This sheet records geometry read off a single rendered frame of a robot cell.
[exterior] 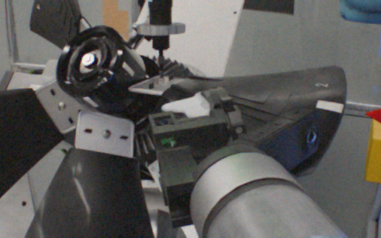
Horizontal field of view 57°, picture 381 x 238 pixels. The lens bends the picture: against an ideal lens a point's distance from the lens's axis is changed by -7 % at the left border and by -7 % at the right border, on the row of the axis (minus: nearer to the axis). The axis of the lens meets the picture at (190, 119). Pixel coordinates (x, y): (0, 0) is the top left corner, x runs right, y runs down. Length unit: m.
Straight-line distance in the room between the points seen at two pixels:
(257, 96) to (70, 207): 0.29
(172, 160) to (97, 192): 0.25
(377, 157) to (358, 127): 0.51
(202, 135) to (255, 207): 0.13
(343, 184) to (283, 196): 1.11
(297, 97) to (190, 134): 0.20
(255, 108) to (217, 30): 0.42
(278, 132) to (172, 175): 0.10
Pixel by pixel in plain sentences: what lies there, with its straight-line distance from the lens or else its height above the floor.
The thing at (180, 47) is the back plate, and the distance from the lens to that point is 0.86.
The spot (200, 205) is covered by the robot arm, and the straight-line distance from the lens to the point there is 0.24.
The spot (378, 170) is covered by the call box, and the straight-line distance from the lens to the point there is 0.75.
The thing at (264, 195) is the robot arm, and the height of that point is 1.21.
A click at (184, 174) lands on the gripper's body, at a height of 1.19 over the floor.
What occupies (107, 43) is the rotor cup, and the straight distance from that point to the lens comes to 0.57.
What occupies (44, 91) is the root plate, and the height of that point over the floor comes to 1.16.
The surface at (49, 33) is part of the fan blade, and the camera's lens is 0.83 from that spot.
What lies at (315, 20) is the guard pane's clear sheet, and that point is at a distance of 1.20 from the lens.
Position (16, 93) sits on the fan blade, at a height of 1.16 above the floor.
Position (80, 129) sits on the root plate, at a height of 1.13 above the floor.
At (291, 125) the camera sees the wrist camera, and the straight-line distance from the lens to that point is 0.34.
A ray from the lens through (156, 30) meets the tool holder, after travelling 0.51.
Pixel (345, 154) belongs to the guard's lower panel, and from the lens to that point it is 1.27.
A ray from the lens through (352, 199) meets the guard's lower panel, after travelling 1.34.
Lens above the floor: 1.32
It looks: 19 degrees down
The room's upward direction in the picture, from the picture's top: straight up
